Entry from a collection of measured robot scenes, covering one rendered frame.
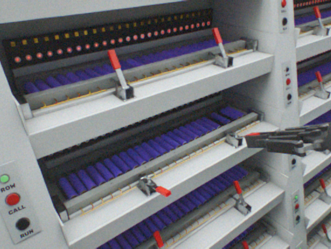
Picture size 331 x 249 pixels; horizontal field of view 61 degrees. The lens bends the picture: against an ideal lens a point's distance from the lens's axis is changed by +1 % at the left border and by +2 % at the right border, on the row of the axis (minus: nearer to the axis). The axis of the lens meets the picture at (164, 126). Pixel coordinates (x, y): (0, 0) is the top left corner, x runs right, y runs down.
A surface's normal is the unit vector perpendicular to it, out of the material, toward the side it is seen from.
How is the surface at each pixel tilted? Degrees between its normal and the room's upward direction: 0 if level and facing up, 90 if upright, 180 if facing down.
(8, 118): 90
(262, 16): 90
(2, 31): 90
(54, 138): 107
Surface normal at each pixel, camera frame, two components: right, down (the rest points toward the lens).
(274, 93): -0.80, 0.33
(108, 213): -0.02, -0.85
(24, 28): 0.57, 0.14
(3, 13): 0.60, 0.41
